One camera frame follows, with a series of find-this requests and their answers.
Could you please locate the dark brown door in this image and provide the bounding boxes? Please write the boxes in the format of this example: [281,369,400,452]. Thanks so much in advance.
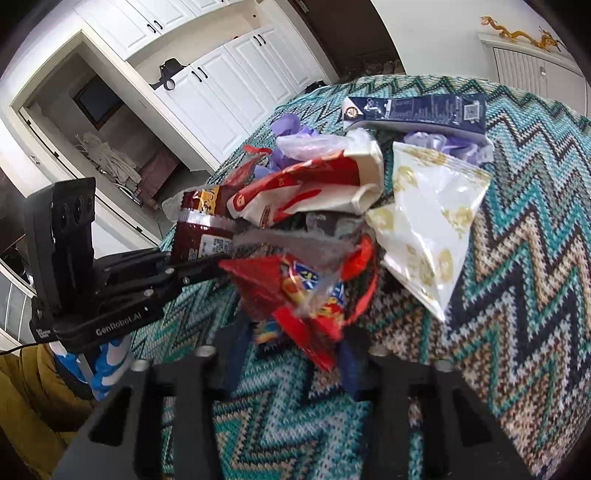
[295,0,403,80]

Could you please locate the clear plastic bag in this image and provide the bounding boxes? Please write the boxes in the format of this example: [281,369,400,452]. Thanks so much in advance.
[276,133,348,161]

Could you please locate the short golden dragon figurine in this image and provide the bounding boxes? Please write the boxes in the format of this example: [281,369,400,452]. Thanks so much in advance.
[530,27,563,52]

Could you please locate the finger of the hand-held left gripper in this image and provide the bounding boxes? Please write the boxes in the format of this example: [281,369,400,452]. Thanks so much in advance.
[96,248,175,278]
[107,255,232,308]

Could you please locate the dark wall screen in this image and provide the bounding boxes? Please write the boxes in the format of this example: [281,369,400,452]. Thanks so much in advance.
[73,76,126,121]

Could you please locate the white TV cabinet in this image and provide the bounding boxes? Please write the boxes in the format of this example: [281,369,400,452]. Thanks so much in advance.
[477,31,585,103]

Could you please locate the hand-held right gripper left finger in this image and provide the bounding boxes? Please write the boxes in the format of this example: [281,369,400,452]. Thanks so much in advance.
[53,318,259,480]

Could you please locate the black hat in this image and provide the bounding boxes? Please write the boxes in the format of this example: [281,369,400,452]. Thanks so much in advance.
[149,57,191,91]

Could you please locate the yellow garment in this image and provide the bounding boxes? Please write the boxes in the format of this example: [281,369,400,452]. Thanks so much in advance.
[0,343,99,480]

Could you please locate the purple plastic bag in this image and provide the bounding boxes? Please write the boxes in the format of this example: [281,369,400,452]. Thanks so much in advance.
[403,131,496,165]
[269,115,325,172]

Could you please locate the dark blue carton box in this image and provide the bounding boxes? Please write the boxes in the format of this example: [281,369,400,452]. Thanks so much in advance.
[342,92,488,136]

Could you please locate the long golden dragon figurine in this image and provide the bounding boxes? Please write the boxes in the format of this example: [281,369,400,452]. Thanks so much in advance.
[479,16,533,47]

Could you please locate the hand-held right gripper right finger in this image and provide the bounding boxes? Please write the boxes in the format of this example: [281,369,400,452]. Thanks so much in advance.
[337,332,532,480]

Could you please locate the maroon snack packet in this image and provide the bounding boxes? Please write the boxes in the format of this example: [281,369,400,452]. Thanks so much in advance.
[168,186,237,265]

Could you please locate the red and white paper bag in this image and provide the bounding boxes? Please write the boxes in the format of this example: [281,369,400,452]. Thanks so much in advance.
[226,138,385,229]

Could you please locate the person's left hand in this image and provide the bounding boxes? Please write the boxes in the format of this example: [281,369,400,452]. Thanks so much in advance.
[56,334,136,400]

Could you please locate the clear wrapper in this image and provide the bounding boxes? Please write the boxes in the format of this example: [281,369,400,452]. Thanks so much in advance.
[161,190,186,221]

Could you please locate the zigzag knitted blanket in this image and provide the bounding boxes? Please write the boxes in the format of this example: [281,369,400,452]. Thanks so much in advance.
[129,74,591,480]

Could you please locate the white wall cabinets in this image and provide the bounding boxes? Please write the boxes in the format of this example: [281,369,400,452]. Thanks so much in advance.
[74,0,339,172]

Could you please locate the white gold-print plastic bag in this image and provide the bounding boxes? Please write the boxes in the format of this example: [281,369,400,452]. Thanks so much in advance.
[365,141,493,322]

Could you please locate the white cloth pile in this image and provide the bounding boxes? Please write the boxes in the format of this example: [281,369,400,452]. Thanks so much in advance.
[79,131,142,195]

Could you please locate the red plastic bag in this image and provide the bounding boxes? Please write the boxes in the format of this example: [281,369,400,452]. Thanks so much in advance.
[225,145,274,186]

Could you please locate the red snack wrapper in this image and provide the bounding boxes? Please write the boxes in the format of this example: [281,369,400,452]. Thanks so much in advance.
[219,234,380,373]

